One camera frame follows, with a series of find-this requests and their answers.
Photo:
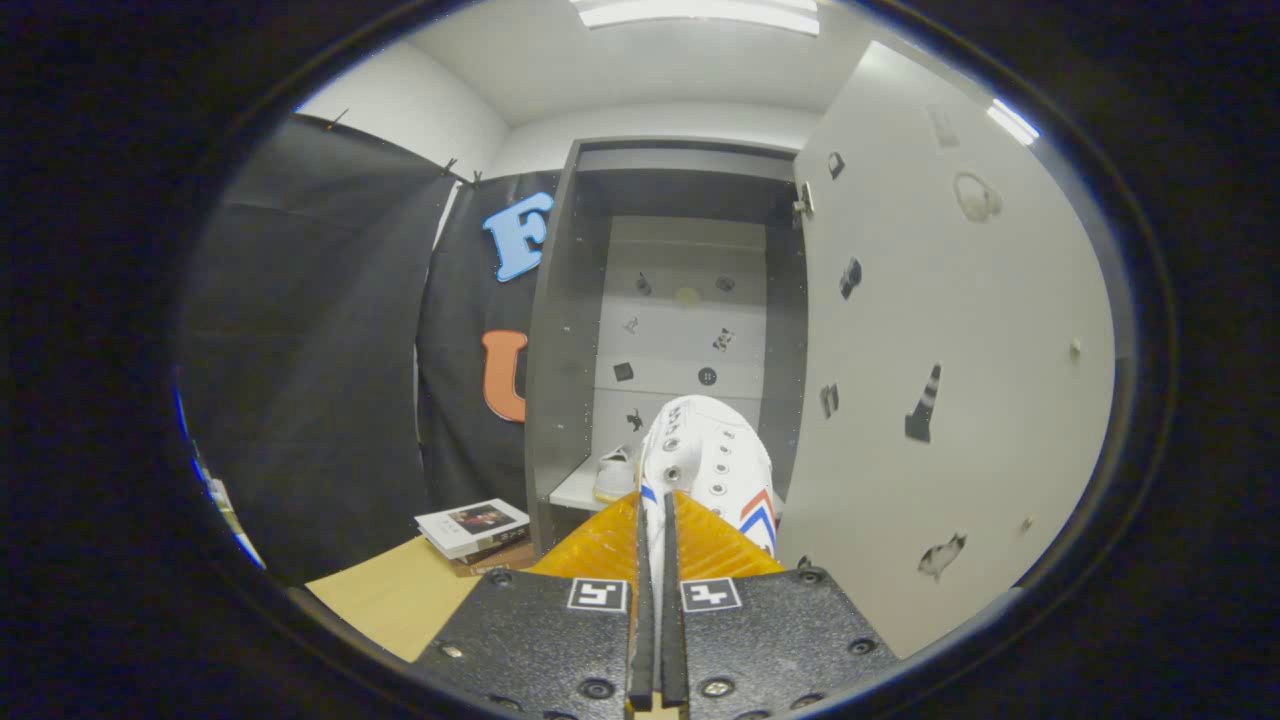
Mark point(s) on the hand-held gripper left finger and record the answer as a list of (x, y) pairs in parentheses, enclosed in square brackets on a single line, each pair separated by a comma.
[(643, 640)]

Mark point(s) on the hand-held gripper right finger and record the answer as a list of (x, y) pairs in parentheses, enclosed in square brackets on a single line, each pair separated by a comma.
[(672, 640)]

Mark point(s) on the plain white shoe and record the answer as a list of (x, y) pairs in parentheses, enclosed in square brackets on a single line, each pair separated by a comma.
[(615, 475)]

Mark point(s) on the white shoe with striped side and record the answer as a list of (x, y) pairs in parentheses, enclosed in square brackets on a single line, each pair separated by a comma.
[(705, 450)]

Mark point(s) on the dark grey shoe cabinet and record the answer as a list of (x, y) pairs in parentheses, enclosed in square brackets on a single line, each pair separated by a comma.
[(680, 330)]

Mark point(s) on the brown book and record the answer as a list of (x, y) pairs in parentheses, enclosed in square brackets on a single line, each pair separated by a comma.
[(495, 560)]

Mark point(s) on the white book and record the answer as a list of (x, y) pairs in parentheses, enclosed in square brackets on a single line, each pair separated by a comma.
[(470, 525)]

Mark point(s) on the black backdrop cloth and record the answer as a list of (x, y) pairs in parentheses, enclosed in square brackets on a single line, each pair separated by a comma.
[(300, 350)]

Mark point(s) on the small ceiling light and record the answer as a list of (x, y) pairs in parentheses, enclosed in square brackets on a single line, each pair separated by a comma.
[(1012, 120)]

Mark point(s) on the long ceiling light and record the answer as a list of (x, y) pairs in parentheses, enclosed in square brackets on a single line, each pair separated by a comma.
[(700, 12)]

